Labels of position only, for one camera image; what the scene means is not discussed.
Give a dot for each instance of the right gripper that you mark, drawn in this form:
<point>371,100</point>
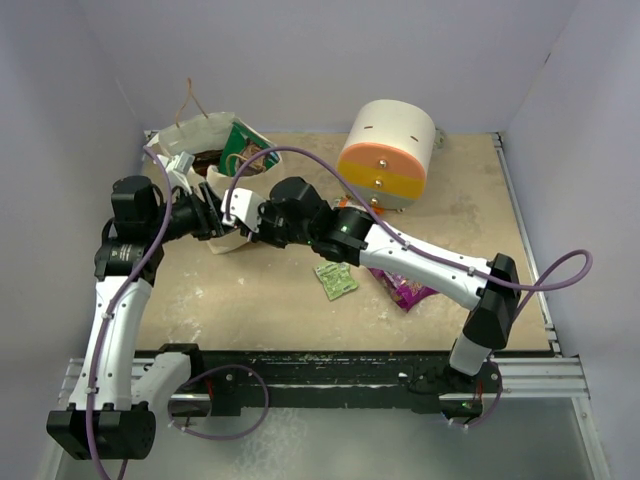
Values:
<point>264,210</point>

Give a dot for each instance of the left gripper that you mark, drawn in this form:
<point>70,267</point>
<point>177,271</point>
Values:
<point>207,213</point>

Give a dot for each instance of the brown Kettle chips bag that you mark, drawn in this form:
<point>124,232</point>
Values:
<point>206,159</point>

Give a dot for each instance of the green snack bag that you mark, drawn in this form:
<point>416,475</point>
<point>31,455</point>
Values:
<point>242,144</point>

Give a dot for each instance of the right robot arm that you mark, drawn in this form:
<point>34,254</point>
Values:
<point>296,214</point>

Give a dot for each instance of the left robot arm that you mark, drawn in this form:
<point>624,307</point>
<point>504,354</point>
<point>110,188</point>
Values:
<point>113,412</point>

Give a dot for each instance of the white paper bag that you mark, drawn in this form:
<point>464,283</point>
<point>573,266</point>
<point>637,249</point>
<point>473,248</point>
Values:
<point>220,143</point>

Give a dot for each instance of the purple candy bag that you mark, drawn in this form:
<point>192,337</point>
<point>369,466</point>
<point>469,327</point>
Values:
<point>405,293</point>

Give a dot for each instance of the orange snack packet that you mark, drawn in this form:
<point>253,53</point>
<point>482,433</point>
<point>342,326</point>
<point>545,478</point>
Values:
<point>348,202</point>

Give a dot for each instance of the small light green packet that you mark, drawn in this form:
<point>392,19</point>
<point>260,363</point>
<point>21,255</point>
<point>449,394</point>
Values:
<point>336,279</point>

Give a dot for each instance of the white cylinder toy drawers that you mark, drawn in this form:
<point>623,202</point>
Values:
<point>387,153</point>

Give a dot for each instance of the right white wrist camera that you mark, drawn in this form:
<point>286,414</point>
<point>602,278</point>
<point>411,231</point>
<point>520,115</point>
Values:
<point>241,208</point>

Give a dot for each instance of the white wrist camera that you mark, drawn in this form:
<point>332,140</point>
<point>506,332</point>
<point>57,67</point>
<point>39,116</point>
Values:
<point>241,208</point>
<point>178,169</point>

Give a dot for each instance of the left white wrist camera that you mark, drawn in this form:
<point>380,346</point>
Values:
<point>178,169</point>

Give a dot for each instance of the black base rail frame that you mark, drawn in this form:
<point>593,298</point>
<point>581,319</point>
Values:
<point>226,382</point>

